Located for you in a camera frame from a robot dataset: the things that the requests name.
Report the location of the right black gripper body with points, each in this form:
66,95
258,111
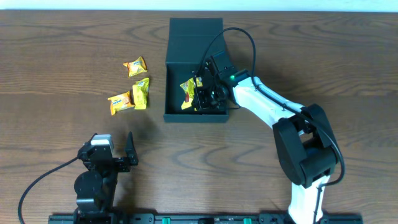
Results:
204,99

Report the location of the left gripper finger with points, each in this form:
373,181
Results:
130,150
91,138

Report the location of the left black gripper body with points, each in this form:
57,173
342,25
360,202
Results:
119,167

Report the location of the yellow chocolate snack packet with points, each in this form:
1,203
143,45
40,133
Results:
189,89

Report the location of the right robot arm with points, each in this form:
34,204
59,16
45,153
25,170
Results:
306,146

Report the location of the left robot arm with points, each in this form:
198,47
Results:
96,187

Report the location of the orange Lemond snack, near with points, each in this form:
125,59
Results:
120,102

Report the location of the orange lemond snack, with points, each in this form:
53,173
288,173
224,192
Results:
120,102
136,67

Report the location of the dark green open box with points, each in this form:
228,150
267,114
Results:
188,39

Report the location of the orange Lemond snack, far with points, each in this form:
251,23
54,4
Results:
136,67

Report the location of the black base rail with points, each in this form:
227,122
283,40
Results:
149,218

